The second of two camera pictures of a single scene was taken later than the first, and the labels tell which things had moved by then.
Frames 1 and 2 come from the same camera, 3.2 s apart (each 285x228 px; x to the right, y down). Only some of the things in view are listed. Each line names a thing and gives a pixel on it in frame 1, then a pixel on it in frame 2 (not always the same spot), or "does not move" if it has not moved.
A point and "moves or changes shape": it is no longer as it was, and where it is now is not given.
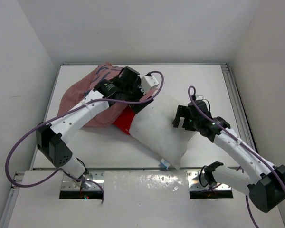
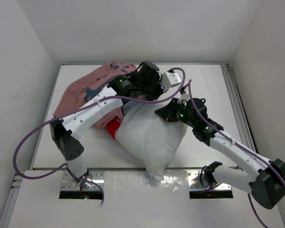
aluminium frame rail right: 239,105 does not move
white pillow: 153,124 moves or changes shape
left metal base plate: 96,175 does not move
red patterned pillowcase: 121,116 moves or changes shape
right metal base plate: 194,183 does not move
